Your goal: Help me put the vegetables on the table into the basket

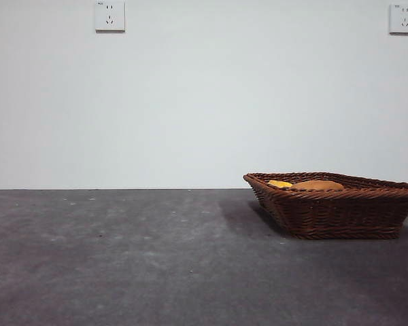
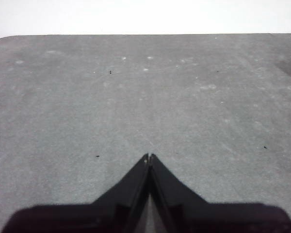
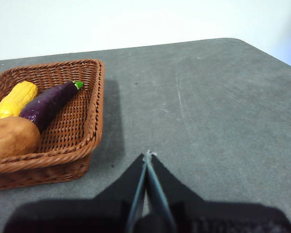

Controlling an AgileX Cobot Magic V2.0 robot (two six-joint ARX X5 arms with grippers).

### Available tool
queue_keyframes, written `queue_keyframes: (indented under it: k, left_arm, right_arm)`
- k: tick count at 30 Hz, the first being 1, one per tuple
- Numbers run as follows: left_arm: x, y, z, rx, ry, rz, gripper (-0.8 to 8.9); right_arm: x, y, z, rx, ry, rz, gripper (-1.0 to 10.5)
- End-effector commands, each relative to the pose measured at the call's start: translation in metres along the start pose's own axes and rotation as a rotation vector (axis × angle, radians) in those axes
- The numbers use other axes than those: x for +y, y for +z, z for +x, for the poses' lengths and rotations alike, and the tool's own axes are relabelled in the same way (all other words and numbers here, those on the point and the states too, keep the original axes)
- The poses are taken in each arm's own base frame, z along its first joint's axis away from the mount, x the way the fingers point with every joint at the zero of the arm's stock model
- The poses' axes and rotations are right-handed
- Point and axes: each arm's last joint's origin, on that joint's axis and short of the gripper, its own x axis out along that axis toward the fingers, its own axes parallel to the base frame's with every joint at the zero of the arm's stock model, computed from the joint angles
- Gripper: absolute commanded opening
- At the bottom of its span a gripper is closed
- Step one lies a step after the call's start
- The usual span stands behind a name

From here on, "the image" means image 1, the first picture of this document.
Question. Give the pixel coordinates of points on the yellow corn cob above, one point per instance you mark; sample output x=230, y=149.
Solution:
x=279, y=183

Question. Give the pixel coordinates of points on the brown potato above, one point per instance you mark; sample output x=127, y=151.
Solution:
x=318, y=185

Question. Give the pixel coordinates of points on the brown wicker basket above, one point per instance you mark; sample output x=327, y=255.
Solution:
x=333, y=214

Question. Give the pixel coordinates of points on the white wall socket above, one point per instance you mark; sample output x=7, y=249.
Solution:
x=402, y=18
x=110, y=15

